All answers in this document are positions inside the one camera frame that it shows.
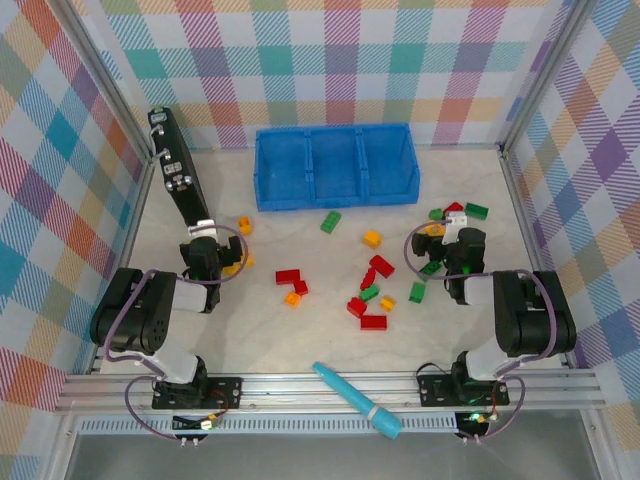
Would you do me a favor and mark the black control box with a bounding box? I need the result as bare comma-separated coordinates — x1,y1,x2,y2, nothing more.
147,105,213,232

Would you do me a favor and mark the blue three-compartment bin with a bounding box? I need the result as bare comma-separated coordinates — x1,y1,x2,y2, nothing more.
253,121,421,214

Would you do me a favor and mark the teal pen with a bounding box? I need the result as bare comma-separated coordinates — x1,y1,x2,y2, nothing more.
311,361,403,441

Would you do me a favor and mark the small black circuit board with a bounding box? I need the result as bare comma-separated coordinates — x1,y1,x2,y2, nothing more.
453,409,501,444
171,413,224,442

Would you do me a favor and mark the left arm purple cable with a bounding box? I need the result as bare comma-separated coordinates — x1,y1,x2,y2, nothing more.
102,224,250,442

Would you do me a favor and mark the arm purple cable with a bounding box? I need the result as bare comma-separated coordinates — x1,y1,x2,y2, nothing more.
403,223,559,444
102,224,250,442

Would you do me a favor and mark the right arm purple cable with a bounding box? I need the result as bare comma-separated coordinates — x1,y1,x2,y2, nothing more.
403,223,559,444

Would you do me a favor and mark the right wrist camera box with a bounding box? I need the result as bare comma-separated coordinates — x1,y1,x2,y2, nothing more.
443,211,470,246

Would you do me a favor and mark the aluminium side rail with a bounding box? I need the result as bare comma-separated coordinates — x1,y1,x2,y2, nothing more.
89,162,156,375
498,148,575,369

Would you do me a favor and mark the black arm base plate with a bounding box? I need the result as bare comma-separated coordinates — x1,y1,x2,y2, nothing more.
416,373,512,409
151,375,245,412

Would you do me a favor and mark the long aluminium frame rail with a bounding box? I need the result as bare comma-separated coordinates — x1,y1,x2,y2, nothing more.
53,370,604,415

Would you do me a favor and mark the grey slotted cable duct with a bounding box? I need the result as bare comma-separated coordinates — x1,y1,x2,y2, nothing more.
78,415,460,435

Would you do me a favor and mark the aluminium frame post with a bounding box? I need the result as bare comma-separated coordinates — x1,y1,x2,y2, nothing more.
498,0,600,151
58,0,156,171

